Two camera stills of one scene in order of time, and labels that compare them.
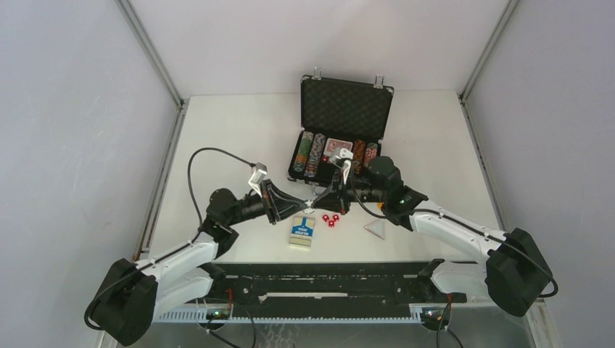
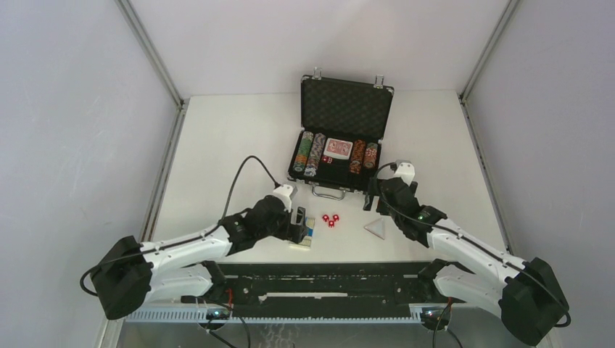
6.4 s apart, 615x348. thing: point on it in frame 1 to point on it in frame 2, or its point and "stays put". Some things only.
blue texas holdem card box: [302, 231] stays put
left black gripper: [270, 203] to [297, 230]
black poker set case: [339, 114] stays put
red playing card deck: [333, 147] stays put
